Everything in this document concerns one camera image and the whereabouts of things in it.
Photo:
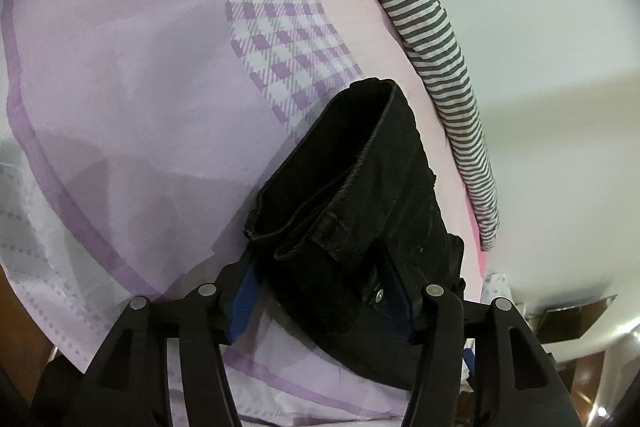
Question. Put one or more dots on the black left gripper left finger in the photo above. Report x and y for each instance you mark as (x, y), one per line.
(127, 383)

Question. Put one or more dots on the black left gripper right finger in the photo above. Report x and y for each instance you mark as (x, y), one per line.
(515, 382)

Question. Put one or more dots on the black denim pants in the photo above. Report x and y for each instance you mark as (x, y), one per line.
(347, 233)

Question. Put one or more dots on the pink purple plaid bedsheet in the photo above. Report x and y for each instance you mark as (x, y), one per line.
(135, 135)

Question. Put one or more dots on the grey white striped blanket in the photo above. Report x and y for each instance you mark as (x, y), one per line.
(429, 41)

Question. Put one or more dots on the white spotted cloth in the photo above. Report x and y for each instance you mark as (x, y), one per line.
(496, 285)

